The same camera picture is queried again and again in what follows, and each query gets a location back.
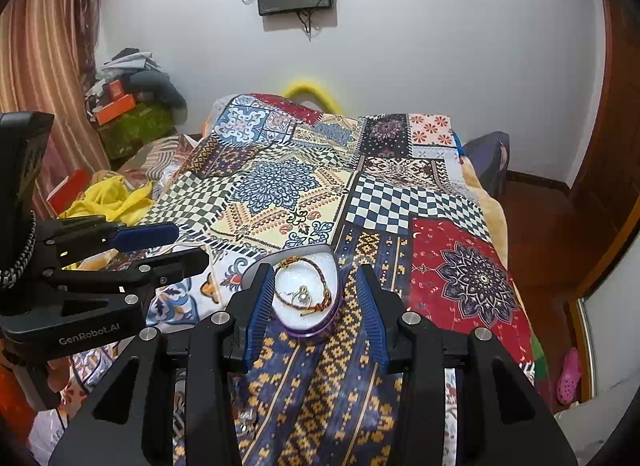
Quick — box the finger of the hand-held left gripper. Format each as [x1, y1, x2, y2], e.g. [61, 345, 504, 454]
[36, 216, 179, 267]
[42, 247, 211, 299]

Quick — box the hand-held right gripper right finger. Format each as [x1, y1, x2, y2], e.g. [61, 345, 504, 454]
[352, 263, 578, 466]

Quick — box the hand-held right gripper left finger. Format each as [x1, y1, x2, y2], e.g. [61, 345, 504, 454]
[47, 263, 281, 466]

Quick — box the braided brown bracelet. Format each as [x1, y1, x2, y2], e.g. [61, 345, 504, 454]
[275, 256, 335, 317]

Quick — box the heart-shaped purple jewelry box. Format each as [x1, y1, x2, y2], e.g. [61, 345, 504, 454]
[269, 246, 344, 339]

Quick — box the yellow cloth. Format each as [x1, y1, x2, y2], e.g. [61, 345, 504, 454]
[59, 175, 154, 227]

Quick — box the beige striped printed sheet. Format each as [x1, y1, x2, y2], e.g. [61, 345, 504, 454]
[119, 134, 202, 199]

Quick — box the red-orange box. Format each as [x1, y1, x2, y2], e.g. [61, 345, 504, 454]
[46, 169, 92, 215]

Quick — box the green bag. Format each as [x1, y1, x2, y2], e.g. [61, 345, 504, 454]
[97, 104, 177, 161]

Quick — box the orange cardboard box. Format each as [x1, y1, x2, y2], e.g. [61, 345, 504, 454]
[95, 94, 137, 125]

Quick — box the patchwork printed blanket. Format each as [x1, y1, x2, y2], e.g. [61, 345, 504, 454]
[135, 93, 537, 466]

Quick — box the beige fleece blanket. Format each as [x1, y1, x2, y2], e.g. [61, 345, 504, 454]
[461, 158, 510, 269]

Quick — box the pile of clothes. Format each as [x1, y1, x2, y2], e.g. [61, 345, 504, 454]
[84, 48, 189, 114]

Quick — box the striped brown curtain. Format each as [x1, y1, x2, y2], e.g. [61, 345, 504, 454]
[0, 0, 112, 219]

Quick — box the pink clog shoe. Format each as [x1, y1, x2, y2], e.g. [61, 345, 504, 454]
[555, 347, 584, 407]

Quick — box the yellow hoop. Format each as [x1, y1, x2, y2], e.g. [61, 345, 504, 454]
[280, 78, 342, 111]

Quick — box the wooden door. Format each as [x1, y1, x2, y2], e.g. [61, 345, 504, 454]
[565, 0, 640, 299]

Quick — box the black hanging cable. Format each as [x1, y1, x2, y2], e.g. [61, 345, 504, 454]
[295, 8, 322, 42]

